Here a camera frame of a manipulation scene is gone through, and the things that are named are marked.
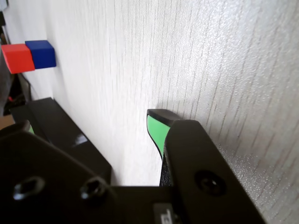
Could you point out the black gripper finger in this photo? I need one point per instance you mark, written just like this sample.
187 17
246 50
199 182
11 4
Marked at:
46 186
198 163

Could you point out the red cube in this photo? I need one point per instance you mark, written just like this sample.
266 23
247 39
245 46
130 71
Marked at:
17 59

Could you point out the blue cube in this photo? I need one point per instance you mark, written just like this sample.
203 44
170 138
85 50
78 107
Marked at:
43 54

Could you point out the large brown cardboard box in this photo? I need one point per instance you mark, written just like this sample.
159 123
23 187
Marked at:
5 121

